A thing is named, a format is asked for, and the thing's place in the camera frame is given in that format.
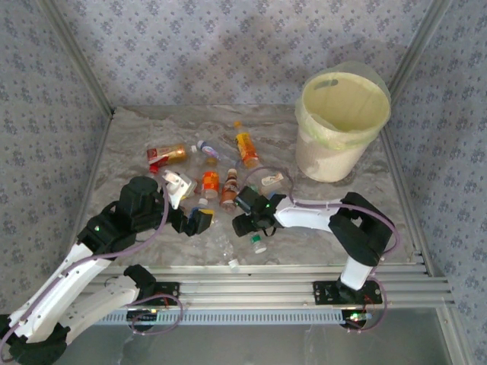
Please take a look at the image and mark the brown drink bottle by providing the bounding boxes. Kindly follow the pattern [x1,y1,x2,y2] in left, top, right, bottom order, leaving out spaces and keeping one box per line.
[219,169,240,211]

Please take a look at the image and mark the clear bottle white green label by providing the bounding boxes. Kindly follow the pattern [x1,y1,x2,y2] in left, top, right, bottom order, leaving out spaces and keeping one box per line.
[249,233,268,255]

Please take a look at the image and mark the crushed clear bottle white cap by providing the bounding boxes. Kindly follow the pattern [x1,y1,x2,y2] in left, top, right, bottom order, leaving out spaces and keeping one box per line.
[211,224,240,273]

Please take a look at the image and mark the short orange label bottle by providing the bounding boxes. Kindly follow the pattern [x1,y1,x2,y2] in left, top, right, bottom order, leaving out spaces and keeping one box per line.
[200,170,221,201]

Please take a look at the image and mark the clear bottle purple blue label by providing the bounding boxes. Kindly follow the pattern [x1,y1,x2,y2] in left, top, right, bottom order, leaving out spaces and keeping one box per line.
[196,139,244,168]

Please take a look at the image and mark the white plastic bin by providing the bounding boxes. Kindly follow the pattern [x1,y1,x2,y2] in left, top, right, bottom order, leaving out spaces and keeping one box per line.
[294,60,393,183]

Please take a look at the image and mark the yellow-green bin liner bag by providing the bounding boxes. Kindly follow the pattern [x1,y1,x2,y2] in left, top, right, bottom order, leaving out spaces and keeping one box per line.
[294,60,393,153]

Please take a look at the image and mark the orange juice bottle orange cap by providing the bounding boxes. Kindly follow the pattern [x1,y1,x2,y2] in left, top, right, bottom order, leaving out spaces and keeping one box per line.
[232,120,260,169]

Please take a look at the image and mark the red gold label tea bottle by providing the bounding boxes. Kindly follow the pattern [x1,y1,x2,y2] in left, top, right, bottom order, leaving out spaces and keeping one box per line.
[146,143,188,176]

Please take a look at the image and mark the aluminium front mounting beam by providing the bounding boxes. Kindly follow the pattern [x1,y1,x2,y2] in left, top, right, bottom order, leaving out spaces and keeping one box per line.
[75,265,456,309]

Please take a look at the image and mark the small controller board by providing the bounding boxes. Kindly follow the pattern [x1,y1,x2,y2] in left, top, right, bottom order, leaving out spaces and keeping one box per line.
[341,309,372,324]
[126,308,159,322]

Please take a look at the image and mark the grey metal panel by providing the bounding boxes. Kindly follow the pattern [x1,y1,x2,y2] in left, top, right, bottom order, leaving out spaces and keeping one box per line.
[49,322,456,365]

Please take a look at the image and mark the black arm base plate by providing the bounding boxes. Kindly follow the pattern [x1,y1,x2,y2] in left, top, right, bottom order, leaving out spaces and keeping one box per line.
[125,281,182,307]
[310,277,384,305]

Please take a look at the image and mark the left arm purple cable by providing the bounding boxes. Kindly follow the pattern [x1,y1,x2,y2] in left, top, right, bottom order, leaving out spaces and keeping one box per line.
[0,178,184,362]

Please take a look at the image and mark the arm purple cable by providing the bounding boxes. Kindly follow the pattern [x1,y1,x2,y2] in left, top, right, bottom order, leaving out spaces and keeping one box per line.
[0,178,184,362]
[243,166,403,335]

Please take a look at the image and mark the grey slotted cable duct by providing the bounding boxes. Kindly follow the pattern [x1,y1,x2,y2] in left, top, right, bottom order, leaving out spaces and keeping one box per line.
[91,308,381,327]

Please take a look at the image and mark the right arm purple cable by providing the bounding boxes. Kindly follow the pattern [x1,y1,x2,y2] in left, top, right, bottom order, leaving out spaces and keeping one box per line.
[243,166,403,335]

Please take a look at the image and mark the aluminium frame post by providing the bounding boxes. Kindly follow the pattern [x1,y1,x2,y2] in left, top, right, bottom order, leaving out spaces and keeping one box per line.
[386,0,456,106]
[37,0,116,117]

